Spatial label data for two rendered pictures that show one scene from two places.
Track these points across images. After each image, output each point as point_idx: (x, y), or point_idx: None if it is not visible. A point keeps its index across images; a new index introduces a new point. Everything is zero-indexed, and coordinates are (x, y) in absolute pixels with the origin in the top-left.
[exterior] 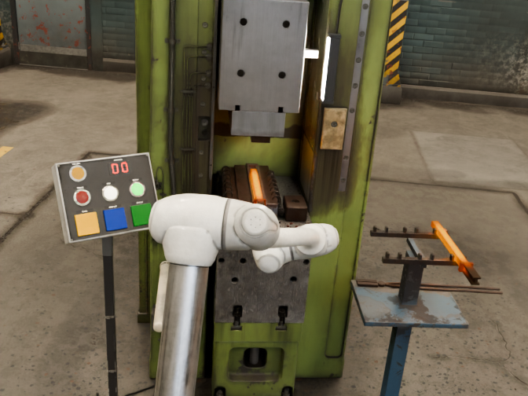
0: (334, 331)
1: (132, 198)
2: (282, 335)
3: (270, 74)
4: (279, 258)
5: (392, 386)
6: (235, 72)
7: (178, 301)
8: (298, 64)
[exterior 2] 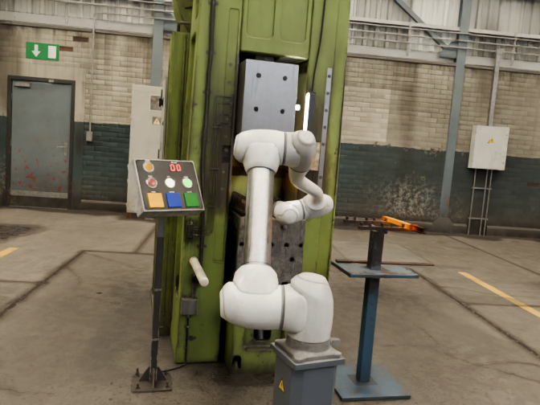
0: None
1: (184, 188)
2: None
3: (275, 110)
4: (296, 212)
5: (368, 339)
6: (252, 108)
7: (259, 189)
8: (292, 104)
